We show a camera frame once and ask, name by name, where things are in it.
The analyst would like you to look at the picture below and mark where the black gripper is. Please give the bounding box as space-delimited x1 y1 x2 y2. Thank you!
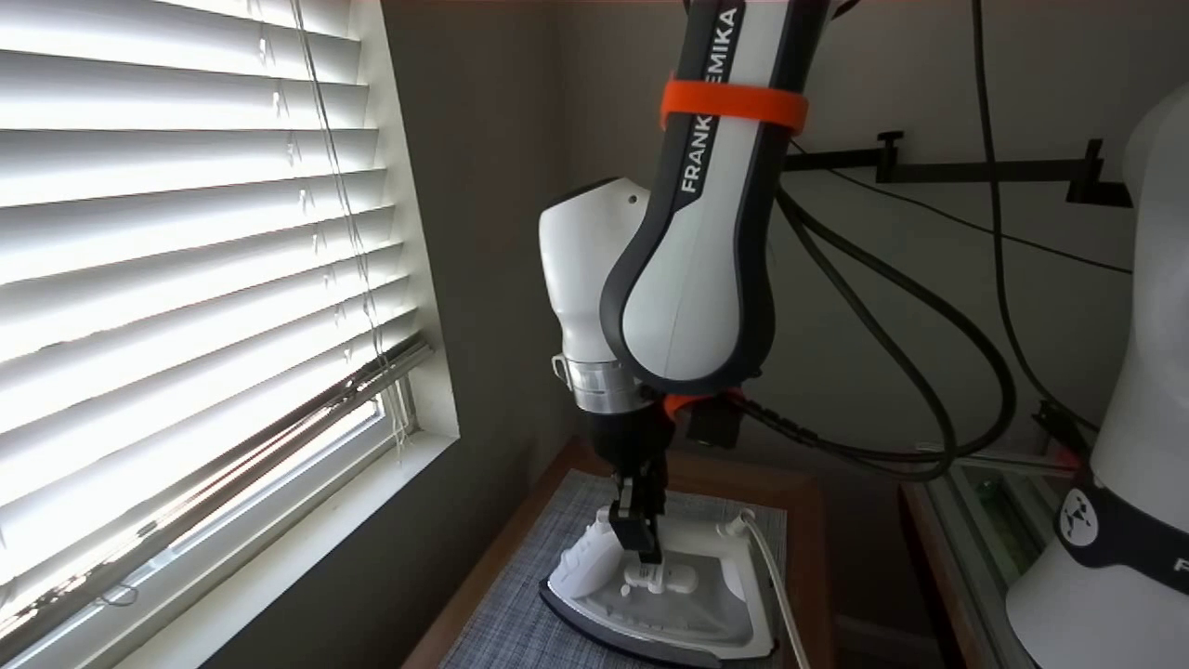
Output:
575 404 681 569

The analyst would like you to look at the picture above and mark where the white clothes iron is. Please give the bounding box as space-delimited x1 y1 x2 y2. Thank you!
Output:
539 498 797 669

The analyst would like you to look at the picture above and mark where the window with white blinds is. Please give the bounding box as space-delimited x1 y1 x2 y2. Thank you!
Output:
0 0 466 669

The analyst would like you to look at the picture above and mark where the grey grid ironing mat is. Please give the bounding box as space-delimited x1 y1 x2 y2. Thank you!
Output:
440 464 799 669

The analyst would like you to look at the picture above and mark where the wooden side table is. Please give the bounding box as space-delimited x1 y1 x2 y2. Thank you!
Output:
401 440 839 669

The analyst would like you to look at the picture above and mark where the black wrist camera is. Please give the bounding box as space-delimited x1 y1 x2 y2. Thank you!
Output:
683 396 752 455

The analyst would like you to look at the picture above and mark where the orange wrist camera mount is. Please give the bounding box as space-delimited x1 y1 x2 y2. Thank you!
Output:
659 389 752 424

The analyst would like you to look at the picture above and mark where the white iron cord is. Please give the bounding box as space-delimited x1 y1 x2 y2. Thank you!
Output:
720 508 817 669

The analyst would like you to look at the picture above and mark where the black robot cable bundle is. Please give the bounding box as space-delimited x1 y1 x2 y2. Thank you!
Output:
735 0 1138 482

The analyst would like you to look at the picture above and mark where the aluminium rail base frame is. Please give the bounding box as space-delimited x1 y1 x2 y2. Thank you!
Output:
923 451 1099 669

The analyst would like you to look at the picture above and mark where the orange arm cable strap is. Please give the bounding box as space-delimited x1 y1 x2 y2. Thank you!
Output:
659 77 816 132

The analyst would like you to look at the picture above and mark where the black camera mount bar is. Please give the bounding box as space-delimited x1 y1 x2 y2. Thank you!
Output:
785 125 1138 213

